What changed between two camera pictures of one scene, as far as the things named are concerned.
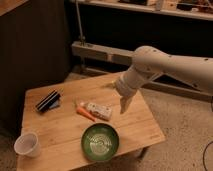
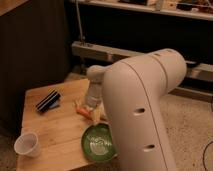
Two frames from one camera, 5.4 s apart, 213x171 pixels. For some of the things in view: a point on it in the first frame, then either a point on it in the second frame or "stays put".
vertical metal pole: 82,39 stays put
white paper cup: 27,144 stays put
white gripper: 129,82 -> 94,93
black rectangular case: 51,101 stays put
